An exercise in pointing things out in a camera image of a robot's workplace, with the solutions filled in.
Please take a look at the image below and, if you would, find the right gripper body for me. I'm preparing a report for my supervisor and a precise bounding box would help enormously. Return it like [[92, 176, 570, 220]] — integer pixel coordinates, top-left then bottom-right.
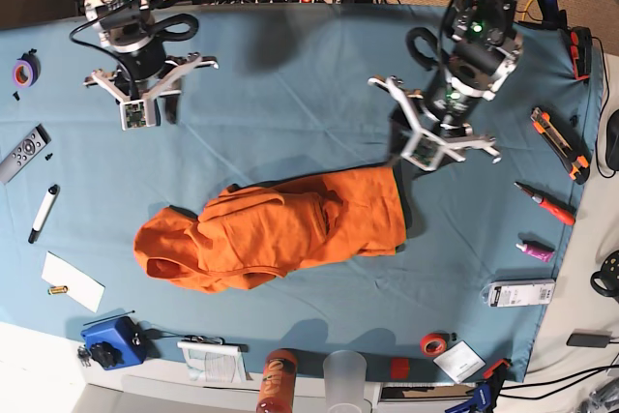
[[83, 52, 219, 131]]

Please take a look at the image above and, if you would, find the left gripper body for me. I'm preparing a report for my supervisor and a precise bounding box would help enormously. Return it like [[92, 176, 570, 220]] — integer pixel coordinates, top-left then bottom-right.
[[368, 75, 502, 171]]

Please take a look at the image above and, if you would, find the orange t-shirt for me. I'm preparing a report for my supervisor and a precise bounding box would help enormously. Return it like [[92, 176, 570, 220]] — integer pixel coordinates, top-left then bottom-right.
[[133, 166, 406, 293]]

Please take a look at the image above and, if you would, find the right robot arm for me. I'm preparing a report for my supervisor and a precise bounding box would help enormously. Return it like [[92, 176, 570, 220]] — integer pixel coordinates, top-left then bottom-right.
[[70, 0, 219, 131]]

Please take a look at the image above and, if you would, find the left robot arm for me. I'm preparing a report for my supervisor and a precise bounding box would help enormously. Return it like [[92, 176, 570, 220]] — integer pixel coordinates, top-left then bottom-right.
[[368, 0, 522, 172]]

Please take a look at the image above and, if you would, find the purple tape roll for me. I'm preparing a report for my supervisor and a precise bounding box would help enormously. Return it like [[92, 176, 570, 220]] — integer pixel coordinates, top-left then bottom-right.
[[13, 48, 41, 88]]

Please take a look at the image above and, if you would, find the white black marker pen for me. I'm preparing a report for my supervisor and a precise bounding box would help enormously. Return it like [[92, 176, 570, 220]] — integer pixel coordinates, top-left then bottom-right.
[[28, 184, 60, 244]]

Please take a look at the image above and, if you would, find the grey remote control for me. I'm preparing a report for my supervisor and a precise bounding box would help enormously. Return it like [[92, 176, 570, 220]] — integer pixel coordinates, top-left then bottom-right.
[[0, 124, 50, 185]]

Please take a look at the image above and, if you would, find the orange black utility knife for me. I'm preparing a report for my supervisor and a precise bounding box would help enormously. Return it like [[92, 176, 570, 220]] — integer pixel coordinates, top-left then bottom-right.
[[530, 106, 591, 186]]

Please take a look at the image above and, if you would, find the red screwdriver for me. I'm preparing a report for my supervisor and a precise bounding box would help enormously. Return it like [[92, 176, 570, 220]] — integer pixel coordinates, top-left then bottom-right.
[[514, 182, 575, 226]]

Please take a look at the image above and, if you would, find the purple glue tube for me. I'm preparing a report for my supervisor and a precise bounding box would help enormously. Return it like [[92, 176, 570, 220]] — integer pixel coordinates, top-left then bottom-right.
[[516, 241, 554, 263]]

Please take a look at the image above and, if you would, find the blue table cloth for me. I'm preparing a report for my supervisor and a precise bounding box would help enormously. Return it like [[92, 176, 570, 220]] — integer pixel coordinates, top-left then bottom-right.
[[1, 5, 604, 382]]

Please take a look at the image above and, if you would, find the white packaged item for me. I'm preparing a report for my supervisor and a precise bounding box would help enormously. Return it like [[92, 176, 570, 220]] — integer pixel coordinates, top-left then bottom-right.
[[481, 279, 556, 308]]

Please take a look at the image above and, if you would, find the black computer mouse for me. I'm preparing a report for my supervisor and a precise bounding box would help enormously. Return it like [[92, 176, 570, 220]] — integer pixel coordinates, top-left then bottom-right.
[[604, 110, 619, 171]]

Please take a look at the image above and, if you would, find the white paper card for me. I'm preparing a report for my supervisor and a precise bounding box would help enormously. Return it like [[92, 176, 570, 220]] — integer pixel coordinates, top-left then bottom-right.
[[42, 251, 104, 312]]

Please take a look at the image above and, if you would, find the red tape roll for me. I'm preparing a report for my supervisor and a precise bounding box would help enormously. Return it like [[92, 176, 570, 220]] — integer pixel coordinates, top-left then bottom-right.
[[420, 332, 452, 357]]

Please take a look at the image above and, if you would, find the small yellow battery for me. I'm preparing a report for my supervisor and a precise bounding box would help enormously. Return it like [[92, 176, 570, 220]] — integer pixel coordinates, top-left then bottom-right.
[[47, 286, 69, 295]]

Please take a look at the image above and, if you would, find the black yellow dotted mug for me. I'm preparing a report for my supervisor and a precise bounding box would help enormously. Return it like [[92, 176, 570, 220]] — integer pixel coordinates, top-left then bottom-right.
[[590, 251, 619, 301]]

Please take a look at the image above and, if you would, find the white square card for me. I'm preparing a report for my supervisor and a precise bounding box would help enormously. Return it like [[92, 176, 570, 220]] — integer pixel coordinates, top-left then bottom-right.
[[433, 341, 486, 384]]

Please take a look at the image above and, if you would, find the small red block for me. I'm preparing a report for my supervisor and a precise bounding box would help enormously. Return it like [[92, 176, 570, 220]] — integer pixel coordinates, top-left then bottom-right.
[[390, 357, 410, 380]]

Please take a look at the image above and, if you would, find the blue box with knob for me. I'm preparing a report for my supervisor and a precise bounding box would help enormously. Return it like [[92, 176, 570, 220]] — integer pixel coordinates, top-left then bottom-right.
[[80, 315, 147, 370]]

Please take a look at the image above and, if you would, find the translucent plastic cup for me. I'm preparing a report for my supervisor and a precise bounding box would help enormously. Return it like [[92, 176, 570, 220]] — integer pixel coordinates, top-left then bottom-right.
[[323, 350, 367, 413]]

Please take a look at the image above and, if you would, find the black power adapter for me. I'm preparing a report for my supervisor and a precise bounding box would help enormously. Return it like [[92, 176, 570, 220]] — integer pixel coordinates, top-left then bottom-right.
[[566, 332, 613, 348]]

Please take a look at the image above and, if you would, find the blue black clamp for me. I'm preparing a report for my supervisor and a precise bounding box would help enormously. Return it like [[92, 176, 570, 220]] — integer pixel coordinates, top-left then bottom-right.
[[445, 358, 512, 413]]

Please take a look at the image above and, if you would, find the white folded booklet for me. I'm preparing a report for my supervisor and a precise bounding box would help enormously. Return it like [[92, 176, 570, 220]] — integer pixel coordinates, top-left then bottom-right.
[[177, 340, 248, 383]]

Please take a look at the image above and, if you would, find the orange drink can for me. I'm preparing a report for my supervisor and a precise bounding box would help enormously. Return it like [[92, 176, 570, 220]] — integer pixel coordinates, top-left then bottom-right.
[[255, 349, 298, 413]]

